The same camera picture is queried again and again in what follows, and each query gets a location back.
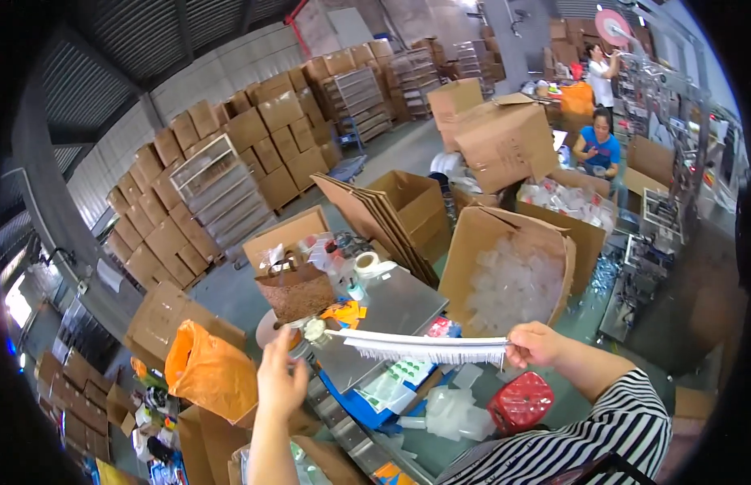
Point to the person's right hand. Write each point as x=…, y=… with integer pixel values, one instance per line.
x=538, y=344

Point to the person's left hand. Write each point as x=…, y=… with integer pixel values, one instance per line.
x=279, y=382

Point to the white fringed plastic strip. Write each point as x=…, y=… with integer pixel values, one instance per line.
x=424, y=347

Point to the tan tape roll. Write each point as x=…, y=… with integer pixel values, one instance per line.
x=271, y=328

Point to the red plastic stool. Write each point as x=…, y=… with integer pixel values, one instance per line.
x=519, y=402

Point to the orange plastic bag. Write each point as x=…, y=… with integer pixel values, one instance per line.
x=210, y=371

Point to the open carton with bags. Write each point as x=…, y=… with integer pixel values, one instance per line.
x=254, y=451

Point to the carton of clear plastic cups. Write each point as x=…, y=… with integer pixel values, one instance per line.
x=502, y=273

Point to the blue flat tray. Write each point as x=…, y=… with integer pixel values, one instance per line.
x=357, y=401

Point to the brown paper bag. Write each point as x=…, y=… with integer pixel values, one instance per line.
x=294, y=292

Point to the orange paper scraps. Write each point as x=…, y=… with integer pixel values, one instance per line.
x=345, y=313

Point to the red printed packet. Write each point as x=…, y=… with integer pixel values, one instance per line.
x=443, y=328

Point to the person's body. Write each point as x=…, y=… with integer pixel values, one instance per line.
x=587, y=433

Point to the heap of clear plastic bags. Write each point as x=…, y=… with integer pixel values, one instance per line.
x=454, y=413

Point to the sheet of green stickers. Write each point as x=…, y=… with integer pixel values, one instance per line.
x=408, y=370

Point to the carton under orange bag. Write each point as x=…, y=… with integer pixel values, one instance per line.
x=163, y=318

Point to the carton of clear packets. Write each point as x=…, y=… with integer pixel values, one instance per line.
x=566, y=209

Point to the small open carton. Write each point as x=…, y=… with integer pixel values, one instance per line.
x=285, y=235

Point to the white tape roll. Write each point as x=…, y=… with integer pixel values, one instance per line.
x=367, y=262

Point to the empty open carton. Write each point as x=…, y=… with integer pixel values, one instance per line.
x=415, y=206

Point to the stack of flat cartons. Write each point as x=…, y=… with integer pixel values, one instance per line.
x=375, y=221

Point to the large tilted carton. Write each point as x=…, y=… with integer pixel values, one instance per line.
x=504, y=145

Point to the metal packaging machine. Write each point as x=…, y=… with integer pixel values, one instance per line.
x=663, y=182

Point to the pile of folded brown cartons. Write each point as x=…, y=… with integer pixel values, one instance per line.
x=72, y=400

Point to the open carton with flaps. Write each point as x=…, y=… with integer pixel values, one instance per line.
x=647, y=165

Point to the orange sack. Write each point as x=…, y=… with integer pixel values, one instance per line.
x=576, y=98

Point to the closed brown carton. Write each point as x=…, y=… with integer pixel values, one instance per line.
x=453, y=102

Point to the wall of stacked cartons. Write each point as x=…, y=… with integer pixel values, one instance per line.
x=229, y=163

